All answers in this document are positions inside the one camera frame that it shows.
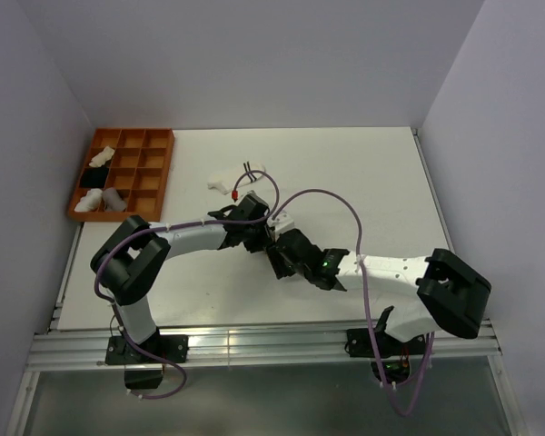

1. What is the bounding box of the black rolled sock in tray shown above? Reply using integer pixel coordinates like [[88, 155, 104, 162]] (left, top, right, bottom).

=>
[[79, 166, 109, 189]]

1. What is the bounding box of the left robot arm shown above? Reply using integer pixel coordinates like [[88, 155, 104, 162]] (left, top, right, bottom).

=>
[[90, 193, 269, 362]]

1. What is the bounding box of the white sock with black stripes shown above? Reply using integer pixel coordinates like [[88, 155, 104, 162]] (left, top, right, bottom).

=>
[[207, 161, 266, 194]]

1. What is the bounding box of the aluminium frame rail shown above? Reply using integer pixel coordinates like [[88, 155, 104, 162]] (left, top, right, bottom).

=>
[[25, 320, 503, 372]]

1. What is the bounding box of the grey sock with red cuff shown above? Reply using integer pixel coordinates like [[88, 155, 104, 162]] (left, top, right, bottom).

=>
[[102, 187, 127, 213]]

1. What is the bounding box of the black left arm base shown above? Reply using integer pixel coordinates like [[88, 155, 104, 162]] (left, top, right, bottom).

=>
[[104, 334, 189, 393]]

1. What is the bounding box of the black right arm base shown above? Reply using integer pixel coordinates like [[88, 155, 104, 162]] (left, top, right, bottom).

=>
[[342, 324, 428, 381]]

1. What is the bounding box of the white rolled sock in tray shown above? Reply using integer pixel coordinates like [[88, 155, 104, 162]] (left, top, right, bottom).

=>
[[74, 188, 103, 213]]

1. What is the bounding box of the orange wooden compartment tray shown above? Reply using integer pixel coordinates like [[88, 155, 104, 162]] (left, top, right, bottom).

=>
[[67, 128, 175, 223]]

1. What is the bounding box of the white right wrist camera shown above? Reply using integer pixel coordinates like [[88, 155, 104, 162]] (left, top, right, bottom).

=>
[[267, 212, 295, 240]]

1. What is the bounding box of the cream rolled sock in tray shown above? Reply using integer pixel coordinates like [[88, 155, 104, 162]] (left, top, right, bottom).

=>
[[88, 146, 115, 168]]

